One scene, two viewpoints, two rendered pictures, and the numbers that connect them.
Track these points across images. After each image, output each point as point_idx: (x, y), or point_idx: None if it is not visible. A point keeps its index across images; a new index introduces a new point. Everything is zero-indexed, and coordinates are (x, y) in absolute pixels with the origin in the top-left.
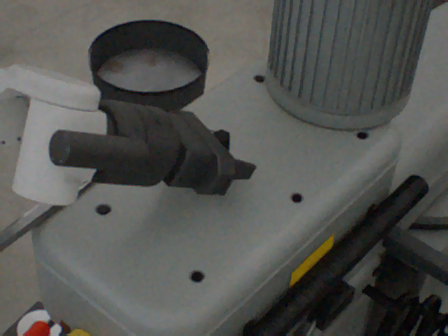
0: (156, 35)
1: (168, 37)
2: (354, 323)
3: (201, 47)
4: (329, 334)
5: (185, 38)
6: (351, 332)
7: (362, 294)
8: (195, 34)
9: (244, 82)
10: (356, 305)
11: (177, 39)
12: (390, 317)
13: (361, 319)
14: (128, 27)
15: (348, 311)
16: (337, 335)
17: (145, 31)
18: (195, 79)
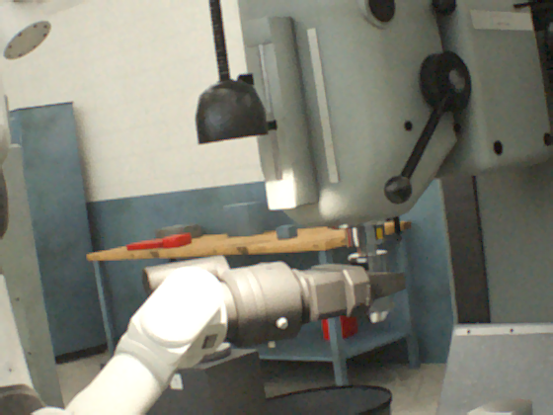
0: (324, 407)
1: (340, 406)
2: (526, 71)
3: (381, 397)
4: (485, 26)
5: (360, 399)
6: (528, 89)
7: (516, 14)
8: (371, 387)
9: None
10: (513, 26)
11: (351, 405)
12: (552, 20)
13: (537, 81)
14: (287, 399)
15: (503, 19)
16: (503, 54)
17: (310, 404)
18: (375, 407)
